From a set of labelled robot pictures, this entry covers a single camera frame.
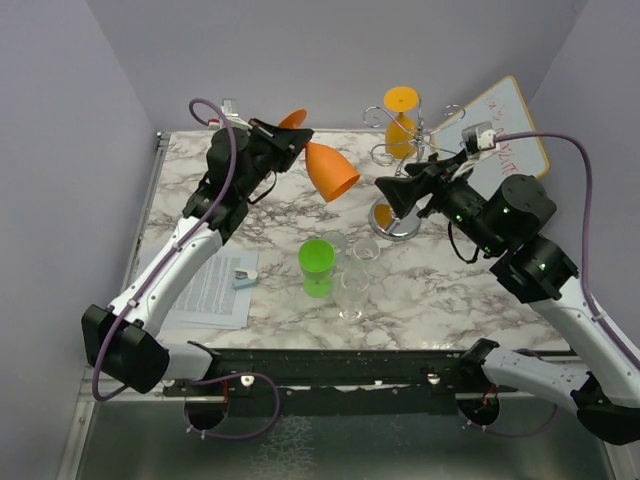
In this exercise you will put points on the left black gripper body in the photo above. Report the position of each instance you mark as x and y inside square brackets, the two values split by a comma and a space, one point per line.
[267, 157]

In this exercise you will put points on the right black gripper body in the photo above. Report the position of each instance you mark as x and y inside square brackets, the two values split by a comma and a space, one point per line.
[453, 197]

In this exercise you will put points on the yellow plastic wine glass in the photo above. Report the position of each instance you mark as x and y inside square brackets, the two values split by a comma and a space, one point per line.
[400, 100]

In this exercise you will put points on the orange plastic wine glass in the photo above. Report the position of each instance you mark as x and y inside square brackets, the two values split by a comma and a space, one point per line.
[329, 171]

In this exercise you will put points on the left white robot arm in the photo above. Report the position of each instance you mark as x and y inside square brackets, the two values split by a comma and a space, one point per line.
[120, 339]

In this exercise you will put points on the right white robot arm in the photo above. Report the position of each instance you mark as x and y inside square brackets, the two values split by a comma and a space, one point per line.
[604, 393]

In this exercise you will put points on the chrome wine glass rack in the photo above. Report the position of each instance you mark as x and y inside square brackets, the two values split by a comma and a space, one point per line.
[381, 217]

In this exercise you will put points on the clear wine glass right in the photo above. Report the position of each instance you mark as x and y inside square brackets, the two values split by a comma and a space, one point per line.
[365, 254]

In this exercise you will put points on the clear wine glass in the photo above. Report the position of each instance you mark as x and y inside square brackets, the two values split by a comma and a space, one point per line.
[351, 293]
[365, 254]
[339, 244]

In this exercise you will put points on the clear wine glass left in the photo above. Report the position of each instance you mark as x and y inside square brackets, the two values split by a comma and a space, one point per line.
[339, 244]

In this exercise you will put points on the clear wine glass front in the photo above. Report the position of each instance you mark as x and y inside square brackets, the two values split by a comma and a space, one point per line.
[351, 293]

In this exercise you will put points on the green plastic wine glass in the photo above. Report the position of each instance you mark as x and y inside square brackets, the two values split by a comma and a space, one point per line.
[316, 259]

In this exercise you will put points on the small blue white stapler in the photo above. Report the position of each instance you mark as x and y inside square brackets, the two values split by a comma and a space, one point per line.
[244, 278]

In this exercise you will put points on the printed paper sheets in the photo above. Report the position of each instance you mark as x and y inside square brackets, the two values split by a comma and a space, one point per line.
[209, 300]

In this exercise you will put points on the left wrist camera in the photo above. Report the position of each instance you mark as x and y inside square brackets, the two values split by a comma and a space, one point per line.
[230, 110]

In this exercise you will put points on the whiteboard with yellow frame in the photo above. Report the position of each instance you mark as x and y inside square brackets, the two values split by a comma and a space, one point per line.
[504, 106]

